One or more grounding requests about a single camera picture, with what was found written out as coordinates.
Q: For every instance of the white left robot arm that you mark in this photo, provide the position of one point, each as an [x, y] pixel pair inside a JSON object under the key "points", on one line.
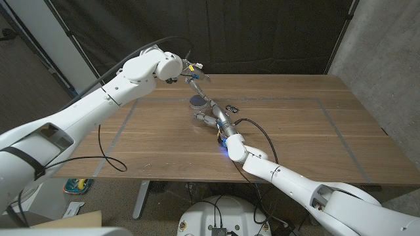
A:
{"points": [[92, 108]]}

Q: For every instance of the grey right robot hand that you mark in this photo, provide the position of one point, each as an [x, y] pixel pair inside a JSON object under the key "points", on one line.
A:
{"points": [[223, 119]]}

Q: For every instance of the black backdrop stand pole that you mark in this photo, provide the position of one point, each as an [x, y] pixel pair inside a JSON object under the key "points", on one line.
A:
{"points": [[73, 41], [343, 32]]}

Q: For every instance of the clear plastic jar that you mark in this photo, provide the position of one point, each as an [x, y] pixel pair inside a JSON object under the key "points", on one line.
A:
{"points": [[199, 126]]}

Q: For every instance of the small black toy car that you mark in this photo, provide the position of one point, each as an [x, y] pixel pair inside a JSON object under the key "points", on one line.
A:
{"points": [[232, 108]]}

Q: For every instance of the black backdrop curtain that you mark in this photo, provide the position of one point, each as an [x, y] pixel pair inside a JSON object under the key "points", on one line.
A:
{"points": [[262, 32]]}

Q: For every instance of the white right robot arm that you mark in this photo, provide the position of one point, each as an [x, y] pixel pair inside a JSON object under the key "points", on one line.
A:
{"points": [[295, 188]]}

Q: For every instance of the white robot torso base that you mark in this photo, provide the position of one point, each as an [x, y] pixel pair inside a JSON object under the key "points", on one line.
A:
{"points": [[236, 213]]}

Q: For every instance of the white paper scrap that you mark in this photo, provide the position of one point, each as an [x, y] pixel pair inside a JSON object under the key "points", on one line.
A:
{"points": [[73, 209]]}

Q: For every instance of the grey table leg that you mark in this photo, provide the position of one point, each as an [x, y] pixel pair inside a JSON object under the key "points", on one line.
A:
{"points": [[141, 200]]}

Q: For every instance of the brown cardboard piece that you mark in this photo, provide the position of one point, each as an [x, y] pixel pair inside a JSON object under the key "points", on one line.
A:
{"points": [[72, 221]]}

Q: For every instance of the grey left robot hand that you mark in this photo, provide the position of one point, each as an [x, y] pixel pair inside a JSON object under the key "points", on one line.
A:
{"points": [[197, 77]]}

